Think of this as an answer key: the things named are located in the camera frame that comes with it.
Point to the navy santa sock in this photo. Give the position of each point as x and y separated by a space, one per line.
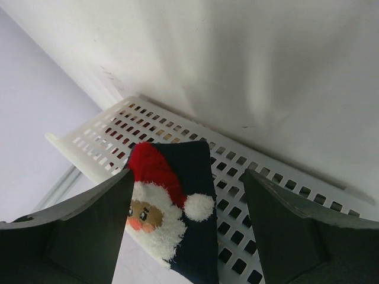
172 213

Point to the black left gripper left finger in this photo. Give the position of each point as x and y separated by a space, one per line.
75 241

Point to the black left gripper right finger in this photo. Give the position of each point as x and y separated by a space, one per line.
300 241

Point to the white perforated plastic basket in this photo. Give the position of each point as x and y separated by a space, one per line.
100 147

